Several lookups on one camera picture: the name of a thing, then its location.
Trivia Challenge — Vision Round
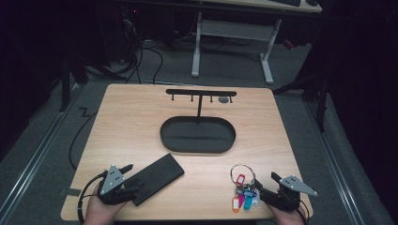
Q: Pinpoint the person's right hand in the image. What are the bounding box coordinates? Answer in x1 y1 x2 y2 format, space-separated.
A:
268 203 310 225

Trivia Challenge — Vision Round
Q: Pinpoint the metal floor rail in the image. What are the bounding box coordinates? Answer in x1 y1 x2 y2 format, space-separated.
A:
0 82 85 221
304 99 365 225

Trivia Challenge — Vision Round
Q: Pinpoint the right hand-held gripper cable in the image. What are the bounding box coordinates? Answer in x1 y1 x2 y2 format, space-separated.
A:
295 205 311 225

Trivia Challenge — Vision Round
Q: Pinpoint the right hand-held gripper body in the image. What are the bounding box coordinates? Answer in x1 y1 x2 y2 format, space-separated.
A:
259 174 318 213

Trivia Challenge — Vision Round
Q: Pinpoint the key ring with coloured tags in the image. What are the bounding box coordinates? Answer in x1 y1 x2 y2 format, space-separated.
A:
230 163 261 215

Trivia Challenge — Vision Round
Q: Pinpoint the black key stand with tray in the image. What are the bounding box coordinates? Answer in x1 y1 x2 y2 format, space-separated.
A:
159 88 238 155

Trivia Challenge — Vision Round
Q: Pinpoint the bundle of black cables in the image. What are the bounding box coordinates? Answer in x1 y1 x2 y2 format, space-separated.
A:
120 18 164 85

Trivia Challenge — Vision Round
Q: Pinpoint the left hand-held gripper cable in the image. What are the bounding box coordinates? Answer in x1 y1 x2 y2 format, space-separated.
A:
77 170 109 225

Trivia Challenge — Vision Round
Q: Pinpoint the person's left hand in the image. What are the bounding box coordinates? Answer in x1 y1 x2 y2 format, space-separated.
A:
83 187 127 225

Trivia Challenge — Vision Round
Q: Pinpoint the white-legged desk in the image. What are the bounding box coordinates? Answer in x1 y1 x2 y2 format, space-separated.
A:
190 0 324 85

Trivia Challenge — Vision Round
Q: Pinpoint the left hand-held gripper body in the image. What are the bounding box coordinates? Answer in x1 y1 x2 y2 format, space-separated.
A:
97 164 139 206

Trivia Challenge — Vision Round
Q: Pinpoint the grey tape strip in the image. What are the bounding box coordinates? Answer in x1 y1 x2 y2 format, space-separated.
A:
64 187 83 198

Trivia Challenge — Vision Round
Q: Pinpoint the black floor cable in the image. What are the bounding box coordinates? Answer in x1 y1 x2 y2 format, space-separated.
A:
68 109 99 172

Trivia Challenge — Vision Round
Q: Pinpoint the small red object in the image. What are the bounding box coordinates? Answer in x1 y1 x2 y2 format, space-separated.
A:
283 38 296 52

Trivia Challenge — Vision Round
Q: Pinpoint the black keyboard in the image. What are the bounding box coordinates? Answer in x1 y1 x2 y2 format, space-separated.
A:
270 0 302 8

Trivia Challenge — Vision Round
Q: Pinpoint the black metal stand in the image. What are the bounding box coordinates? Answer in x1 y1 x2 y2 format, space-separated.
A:
271 69 330 132
58 54 90 113

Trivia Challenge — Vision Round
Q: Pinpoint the black computer tower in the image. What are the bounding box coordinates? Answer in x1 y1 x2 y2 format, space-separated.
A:
118 4 144 66

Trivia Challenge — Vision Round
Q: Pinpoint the hand-held gripper cable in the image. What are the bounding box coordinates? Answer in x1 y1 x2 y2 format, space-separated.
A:
295 205 311 225
77 170 109 225

